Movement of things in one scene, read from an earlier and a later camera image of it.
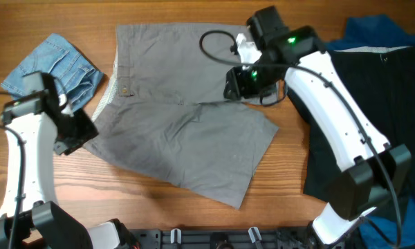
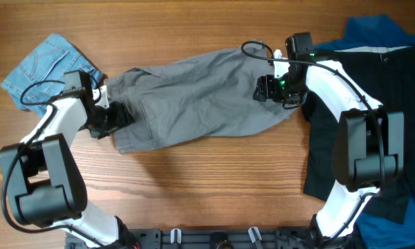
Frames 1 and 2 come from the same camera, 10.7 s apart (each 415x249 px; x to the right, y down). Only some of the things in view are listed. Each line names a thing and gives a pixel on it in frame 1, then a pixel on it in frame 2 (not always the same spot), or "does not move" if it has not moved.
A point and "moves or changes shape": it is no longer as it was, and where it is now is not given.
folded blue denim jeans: [77, 76] does not move
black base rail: [254, 238] does not move
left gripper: [91, 131] -> [122, 118]
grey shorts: [163, 109] moves or changes shape
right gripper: [238, 76] -> [265, 85]
